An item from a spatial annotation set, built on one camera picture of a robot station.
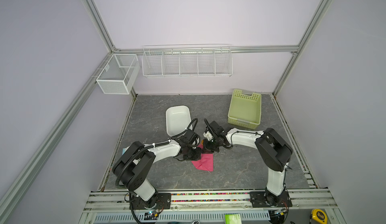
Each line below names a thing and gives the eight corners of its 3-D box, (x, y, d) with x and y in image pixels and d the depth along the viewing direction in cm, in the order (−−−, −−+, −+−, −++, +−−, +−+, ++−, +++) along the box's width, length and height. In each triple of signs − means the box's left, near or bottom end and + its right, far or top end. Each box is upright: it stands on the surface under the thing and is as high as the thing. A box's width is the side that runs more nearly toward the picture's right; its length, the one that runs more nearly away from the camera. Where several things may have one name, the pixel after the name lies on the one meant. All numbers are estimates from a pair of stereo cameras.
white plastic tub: (164, 138, 98) (162, 134, 93) (168, 111, 113) (167, 105, 108) (190, 138, 98) (189, 133, 93) (191, 111, 113) (190, 105, 108)
